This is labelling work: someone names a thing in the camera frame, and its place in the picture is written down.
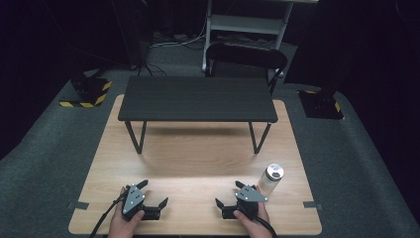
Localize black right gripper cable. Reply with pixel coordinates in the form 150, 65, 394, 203
253, 215, 279, 238

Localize person's right hand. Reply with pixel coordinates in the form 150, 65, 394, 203
232, 201, 273, 238

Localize person's left hand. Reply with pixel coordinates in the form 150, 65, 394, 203
107, 186, 146, 238

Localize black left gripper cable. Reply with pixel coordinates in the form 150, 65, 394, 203
88, 192, 131, 238

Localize white metal stand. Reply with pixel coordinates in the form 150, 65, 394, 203
201, 0, 295, 79

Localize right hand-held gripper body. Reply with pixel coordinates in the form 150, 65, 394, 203
221, 184, 268, 220

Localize white bottle with silver lid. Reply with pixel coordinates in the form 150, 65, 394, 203
258, 162, 285, 196

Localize striped-edged black stand base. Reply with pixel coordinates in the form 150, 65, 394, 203
296, 88, 346, 120
58, 76, 113, 109

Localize dark tripod stand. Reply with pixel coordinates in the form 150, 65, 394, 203
110, 0, 167, 77

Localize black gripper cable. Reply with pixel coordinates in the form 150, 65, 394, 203
88, 192, 131, 238
253, 215, 279, 238

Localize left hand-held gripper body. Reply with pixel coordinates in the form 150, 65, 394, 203
121, 183, 162, 222

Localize small black table shelf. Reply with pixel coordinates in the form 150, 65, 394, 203
117, 75, 279, 156

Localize black folding chair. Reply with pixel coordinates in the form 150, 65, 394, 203
204, 42, 289, 97

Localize grey tape strip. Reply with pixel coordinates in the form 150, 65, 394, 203
66, 200, 90, 211
302, 200, 324, 211

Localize cables on floor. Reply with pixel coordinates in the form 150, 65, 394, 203
149, 19, 208, 50

